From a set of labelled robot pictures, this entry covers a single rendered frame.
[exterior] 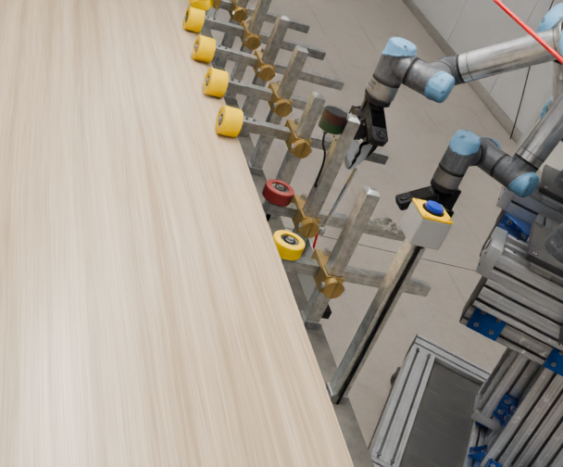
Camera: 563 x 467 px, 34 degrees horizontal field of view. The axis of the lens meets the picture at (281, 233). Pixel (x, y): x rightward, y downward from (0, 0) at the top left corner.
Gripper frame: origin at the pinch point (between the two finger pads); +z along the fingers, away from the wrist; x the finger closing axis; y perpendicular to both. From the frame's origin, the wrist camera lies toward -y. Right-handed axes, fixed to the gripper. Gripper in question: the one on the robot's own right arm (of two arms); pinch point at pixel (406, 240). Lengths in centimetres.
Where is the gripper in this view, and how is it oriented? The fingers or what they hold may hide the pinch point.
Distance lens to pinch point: 259.9
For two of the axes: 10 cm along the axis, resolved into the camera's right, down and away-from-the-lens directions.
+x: -2.1, -5.6, 8.0
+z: -3.5, 8.1, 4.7
